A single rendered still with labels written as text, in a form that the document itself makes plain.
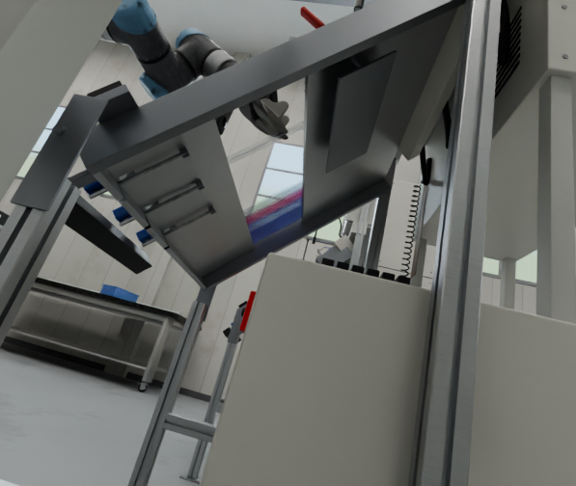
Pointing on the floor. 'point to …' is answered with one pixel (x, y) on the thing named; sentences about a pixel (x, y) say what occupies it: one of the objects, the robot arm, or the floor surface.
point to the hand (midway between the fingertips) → (280, 133)
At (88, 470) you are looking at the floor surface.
